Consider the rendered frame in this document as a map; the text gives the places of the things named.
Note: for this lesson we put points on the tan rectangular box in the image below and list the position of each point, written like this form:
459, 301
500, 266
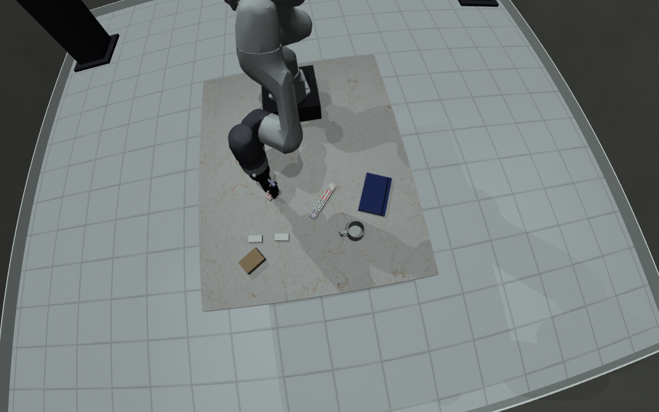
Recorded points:
251, 261

